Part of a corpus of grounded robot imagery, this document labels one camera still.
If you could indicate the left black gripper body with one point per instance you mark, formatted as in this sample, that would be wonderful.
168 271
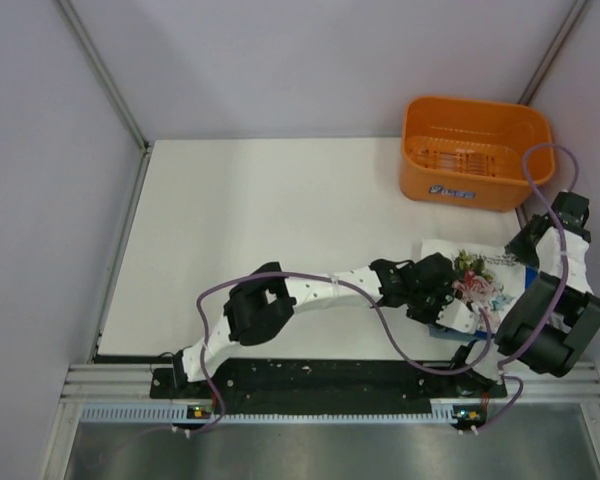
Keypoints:
426 304

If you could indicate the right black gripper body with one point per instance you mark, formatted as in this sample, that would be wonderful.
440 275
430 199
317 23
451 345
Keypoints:
521 245

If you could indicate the white floral t shirt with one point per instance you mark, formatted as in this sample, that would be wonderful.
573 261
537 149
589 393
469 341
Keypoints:
476 257

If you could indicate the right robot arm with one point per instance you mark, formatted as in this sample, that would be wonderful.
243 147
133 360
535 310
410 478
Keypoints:
549 325

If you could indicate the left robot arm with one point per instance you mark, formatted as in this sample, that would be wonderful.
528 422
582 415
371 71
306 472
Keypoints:
252 310

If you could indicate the folded blue t shirt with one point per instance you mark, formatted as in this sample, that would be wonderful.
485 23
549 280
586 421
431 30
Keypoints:
496 298

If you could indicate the orange plastic basket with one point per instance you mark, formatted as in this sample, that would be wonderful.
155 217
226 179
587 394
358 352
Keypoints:
468 153

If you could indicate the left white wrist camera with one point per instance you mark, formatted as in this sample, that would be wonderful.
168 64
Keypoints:
463 317

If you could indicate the right aluminium corner post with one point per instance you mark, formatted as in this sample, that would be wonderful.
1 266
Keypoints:
574 16

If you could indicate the aluminium corner post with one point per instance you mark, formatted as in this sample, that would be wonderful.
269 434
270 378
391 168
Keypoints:
574 16
101 72

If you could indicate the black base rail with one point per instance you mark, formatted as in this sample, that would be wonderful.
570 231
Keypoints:
338 387

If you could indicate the left aluminium corner post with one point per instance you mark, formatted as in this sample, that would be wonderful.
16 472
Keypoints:
101 72

